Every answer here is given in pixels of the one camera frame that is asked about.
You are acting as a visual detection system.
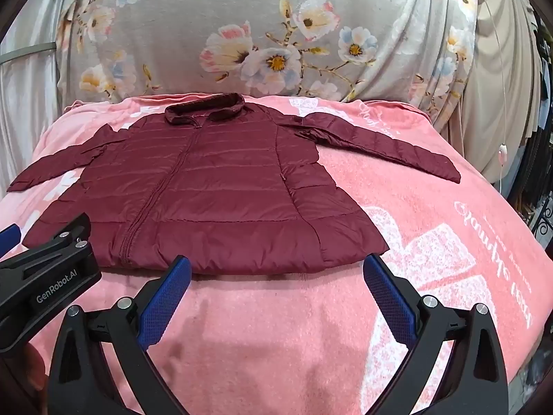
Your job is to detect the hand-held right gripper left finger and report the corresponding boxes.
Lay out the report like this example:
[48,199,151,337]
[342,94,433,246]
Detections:
[47,255,193,415]

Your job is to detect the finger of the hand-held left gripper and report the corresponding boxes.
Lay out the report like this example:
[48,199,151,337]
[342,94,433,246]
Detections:
[0,223,21,248]
[0,213,92,271]

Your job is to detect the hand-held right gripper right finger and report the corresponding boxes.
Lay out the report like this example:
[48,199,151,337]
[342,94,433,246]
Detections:
[363,253,510,415]

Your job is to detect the maroon puffer jacket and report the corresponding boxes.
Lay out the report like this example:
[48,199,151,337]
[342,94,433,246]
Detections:
[6,92,462,274]

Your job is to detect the dark hanging clothes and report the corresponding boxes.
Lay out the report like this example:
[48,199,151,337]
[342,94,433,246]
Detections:
[514,9,553,243]

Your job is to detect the person's left hand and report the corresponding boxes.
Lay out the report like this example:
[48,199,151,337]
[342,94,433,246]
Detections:
[15,343,49,396]

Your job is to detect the pink printed blanket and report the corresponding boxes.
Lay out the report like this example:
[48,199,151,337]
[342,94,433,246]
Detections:
[0,94,553,415]

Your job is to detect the white sheer curtain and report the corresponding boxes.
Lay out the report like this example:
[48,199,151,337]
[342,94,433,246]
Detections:
[0,0,85,208]

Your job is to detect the beige curtain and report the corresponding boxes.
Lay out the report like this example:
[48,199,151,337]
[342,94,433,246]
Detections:
[447,0,546,167]

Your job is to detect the grey floral quilt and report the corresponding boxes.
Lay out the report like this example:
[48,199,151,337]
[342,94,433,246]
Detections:
[56,0,481,105]

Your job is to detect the grey strap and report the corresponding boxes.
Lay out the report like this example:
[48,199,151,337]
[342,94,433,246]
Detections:
[0,42,58,65]

